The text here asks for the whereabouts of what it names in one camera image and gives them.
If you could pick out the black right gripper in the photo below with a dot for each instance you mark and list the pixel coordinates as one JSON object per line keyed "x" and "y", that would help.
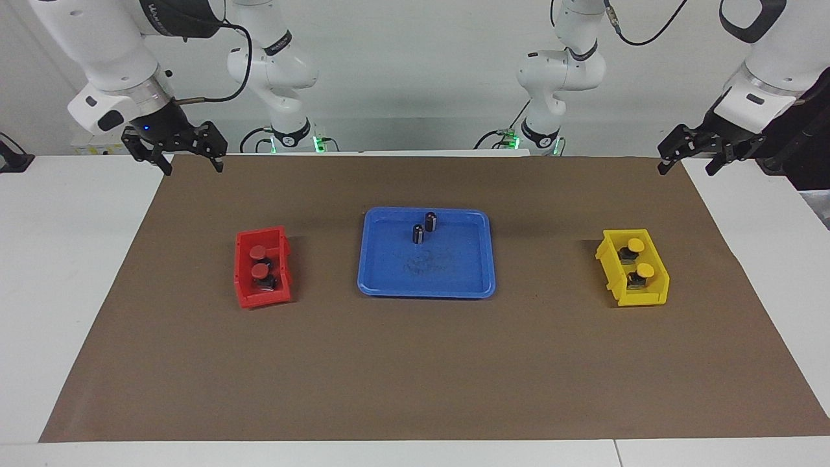
{"x": 165, "y": 130}

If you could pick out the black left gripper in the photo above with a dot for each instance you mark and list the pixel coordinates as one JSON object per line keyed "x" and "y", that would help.
{"x": 729, "y": 133}

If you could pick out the yellow push button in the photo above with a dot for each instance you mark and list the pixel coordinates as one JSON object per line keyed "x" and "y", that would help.
{"x": 635, "y": 245}
{"x": 645, "y": 269}

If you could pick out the red push button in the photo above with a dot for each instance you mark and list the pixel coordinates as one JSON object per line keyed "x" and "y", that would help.
{"x": 258, "y": 251}
{"x": 261, "y": 270}

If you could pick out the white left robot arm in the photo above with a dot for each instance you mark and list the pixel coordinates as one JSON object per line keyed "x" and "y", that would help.
{"x": 778, "y": 58}

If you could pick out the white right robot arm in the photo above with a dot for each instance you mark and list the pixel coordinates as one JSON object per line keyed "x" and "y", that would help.
{"x": 97, "y": 39}

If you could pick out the blue plastic tray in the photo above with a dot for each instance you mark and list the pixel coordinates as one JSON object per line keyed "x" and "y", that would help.
{"x": 454, "y": 272}

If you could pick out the white power box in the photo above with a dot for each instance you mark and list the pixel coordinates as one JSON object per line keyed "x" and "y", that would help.
{"x": 91, "y": 148}

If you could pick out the black equipment stand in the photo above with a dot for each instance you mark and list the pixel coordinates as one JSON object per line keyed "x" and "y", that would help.
{"x": 814, "y": 149}

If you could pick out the yellow plastic bin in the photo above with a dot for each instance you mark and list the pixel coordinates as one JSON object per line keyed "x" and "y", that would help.
{"x": 642, "y": 299}

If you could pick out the black table clamp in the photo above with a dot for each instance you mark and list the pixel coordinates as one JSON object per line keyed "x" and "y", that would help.
{"x": 13, "y": 161}

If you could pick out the red plastic bin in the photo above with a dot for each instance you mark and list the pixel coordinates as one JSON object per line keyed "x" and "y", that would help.
{"x": 262, "y": 299}

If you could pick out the brown paper mat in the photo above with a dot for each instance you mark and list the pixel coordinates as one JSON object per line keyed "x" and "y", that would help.
{"x": 415, "y": 363}

